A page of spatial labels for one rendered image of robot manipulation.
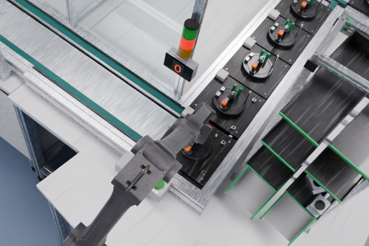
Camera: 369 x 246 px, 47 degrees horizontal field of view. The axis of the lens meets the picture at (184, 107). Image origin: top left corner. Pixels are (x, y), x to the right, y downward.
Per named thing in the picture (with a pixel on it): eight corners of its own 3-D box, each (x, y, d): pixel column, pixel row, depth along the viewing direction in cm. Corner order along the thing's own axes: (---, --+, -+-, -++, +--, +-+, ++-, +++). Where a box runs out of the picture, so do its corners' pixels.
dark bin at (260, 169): (275, 192, 137) (276, 191, 130) (245, 163, 141) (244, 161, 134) (334, 129, 139) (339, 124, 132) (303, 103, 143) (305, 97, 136)
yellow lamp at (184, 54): (185, 61, 150) (188, 52, 146) (174, 54, 151) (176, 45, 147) (194, 53, 152) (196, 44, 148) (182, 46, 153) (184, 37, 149)
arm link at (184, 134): (125, 156, 93) (163, 189, 92) (141, 136, 92) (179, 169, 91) (169, 126, 135) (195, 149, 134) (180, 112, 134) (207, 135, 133)
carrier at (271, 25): (290, 68, 198) (300, 50, 187) (246, 40, 202) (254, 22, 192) (312, 38, 210) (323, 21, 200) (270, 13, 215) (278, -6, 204)
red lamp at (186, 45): (188, 52, 146) (190, 43, 142) (176, 45, 147) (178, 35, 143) (196, 44, 148) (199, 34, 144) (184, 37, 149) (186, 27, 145)
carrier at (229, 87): (236, 140, 172) (245, 125, 162) (188, 107, 177) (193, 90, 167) (264, 102, 185) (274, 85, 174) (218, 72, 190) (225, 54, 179)
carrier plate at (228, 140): (202, 188, 159) (203, 185, 158) (151, 150, 164) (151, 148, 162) (235, 143, 172) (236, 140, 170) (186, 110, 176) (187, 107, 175)
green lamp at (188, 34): (190, 43, 141) (193, 33, 137) (178, 35, 142) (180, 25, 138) (199, 34, 144) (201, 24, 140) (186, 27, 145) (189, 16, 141)
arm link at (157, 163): (111, 166, 84) (150, 200, 84) (149, 131, 95) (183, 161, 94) (56, 251, 114) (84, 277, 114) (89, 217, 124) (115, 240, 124)
